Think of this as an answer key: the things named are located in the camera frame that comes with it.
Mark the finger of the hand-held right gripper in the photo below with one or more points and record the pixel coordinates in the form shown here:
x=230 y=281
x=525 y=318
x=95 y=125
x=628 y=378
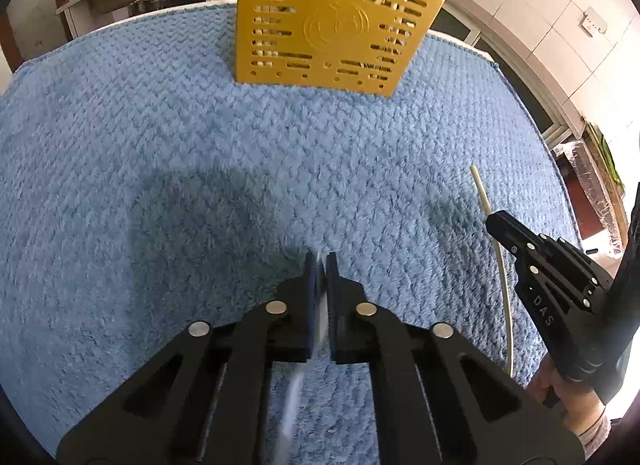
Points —
x=525 y=242

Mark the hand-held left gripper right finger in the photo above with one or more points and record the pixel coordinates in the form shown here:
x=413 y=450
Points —
x=334 y=305

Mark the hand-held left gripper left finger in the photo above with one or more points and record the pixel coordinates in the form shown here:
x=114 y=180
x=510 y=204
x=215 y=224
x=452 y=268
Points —
x=314 y=305

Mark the cream wooden chopstick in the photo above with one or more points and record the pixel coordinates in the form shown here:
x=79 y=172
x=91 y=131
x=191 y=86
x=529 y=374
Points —
x=479 y=189

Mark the yellow perforated utensil holder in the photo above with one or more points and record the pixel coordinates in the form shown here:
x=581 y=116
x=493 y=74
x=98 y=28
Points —
x=335 y=25

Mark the person's right forearm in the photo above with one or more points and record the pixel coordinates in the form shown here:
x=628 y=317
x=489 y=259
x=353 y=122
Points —
x=597 y=432

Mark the person's right hand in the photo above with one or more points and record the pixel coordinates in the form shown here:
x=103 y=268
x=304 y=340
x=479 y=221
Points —
x=580 y=405

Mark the clear plastic wrapped bundle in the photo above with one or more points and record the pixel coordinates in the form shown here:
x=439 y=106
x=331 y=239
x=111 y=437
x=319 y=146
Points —
x=595 y=190

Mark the blue plush blanket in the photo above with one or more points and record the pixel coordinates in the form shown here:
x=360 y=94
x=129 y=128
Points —
x=150 y=145

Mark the white wall socket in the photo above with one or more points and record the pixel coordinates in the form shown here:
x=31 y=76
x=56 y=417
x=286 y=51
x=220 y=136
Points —
x=595 y=22

